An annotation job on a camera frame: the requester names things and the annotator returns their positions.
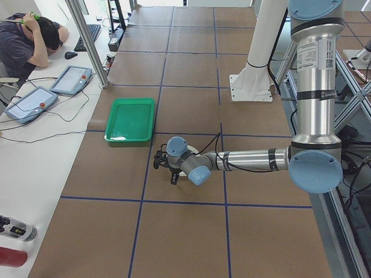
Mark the black computer mouse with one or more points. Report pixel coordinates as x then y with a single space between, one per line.
70 54

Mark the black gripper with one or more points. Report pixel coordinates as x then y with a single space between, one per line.
174 171

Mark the near blue teach pendant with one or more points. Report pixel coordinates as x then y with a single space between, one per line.
29 107

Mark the blue teach pendant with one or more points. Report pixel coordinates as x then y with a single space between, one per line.
72 80
29 107

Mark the green plastic tray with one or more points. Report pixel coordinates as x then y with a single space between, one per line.
130 120

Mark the aluminium frame post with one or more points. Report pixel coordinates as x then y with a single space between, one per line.
80 22

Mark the white round plate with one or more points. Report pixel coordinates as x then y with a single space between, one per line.
196 152

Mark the seated person dark shirt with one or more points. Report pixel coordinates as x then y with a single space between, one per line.
27 42

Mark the silver drink bottle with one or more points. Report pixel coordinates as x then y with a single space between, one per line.
16 229

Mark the red bottle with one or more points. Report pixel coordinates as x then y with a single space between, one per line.
13 258

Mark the brown paper table cover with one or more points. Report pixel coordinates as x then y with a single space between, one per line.
119 217

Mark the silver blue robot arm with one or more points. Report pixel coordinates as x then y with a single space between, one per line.
313 158

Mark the small green object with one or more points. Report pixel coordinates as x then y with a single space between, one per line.
35 16

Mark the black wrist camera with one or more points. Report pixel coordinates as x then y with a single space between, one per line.
160 158

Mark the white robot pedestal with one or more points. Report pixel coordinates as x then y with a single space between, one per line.
253 82

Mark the far blue teach pendant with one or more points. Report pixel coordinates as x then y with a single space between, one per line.
72 80

